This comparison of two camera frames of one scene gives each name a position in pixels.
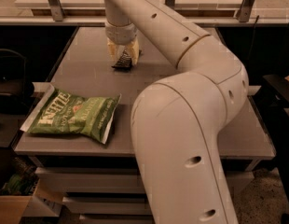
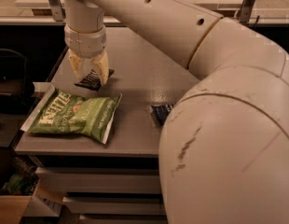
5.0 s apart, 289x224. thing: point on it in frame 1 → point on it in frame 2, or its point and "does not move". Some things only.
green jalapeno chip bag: [53, 110] does not move
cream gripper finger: [113, 49] → [77, 63]
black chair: [12, 90] does not move
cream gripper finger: [134, 49] → [102, 62]
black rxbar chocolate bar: [124, 63] → [91, 80]
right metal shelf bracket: [243, 13] does not move
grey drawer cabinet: [103, 183] does not move
